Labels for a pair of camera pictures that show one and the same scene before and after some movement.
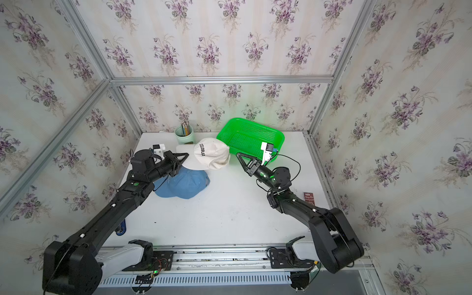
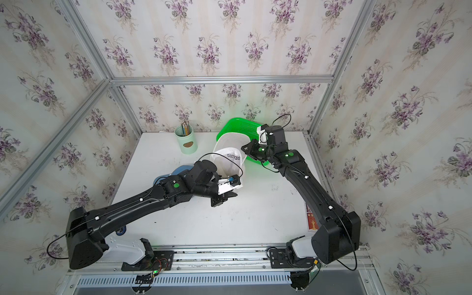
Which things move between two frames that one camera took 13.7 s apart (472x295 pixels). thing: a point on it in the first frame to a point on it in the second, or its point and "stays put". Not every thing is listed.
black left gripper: [171, 158] to [222, 198]
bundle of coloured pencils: [185, 129] stays put
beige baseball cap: [206, 153] to [228, 158]
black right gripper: [255, 166] to [251, 150]
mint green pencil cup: [187, 139] stays put
